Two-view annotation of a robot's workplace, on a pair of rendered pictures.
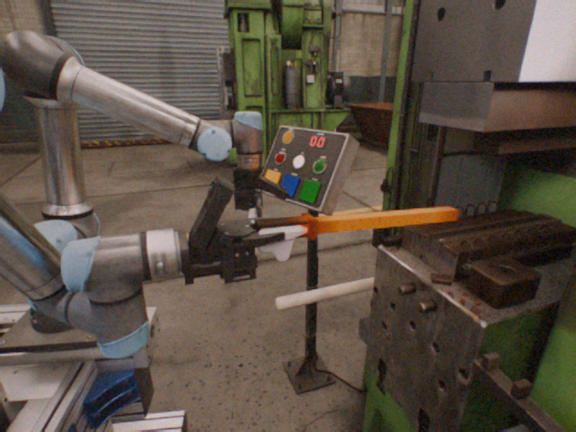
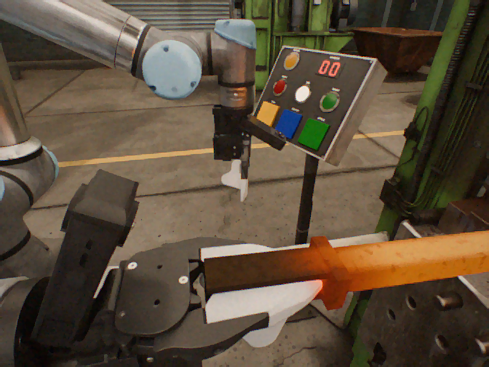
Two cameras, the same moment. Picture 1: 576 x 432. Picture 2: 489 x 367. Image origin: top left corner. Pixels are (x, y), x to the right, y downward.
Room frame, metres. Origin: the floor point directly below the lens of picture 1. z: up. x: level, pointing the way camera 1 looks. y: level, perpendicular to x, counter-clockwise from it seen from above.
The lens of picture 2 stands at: (0.40, 0.01, 1.31)
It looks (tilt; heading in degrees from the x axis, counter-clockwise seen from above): 33 degrees down; 9
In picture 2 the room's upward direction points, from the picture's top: straight up
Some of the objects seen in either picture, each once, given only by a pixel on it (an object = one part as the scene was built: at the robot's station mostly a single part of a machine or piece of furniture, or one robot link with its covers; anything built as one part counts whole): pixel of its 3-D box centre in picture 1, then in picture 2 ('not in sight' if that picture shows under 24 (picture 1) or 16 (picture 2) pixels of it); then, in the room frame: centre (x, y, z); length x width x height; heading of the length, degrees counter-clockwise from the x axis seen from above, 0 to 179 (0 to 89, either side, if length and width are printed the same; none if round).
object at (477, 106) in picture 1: (518, 103); not in sight; (0.88, -0.56, 1.32); 0.42 x 0.20 x 0.10; 110
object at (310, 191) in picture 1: (310, 192); (313, 134); (1.14, -0.08, 1.01); 0.07 x 0.05 x 0.07; 45
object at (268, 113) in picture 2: (272, 180); (268, 115); (1.29, 0.07, 1.01); 0.07 x 0.05 x 0.07; 45
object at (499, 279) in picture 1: (503, 282); not in sight; (0.66, -0.48, 0.95); 0.12 x 0.08 x 0.06; 110
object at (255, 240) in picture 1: (257, 237); (202, 318); (0.50, 0.05, 1.13); 0.09 x 0.05 x 0.02; 107
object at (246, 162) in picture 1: (250, 161); (236, 95); (0.96, 0.11, 1.15); 0.08 x 0.08 x 0.05
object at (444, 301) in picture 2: (406, 289); (446, 301); (0.75, -0.30, 0.87); 0.04 x 0.03 x 0.03; 110
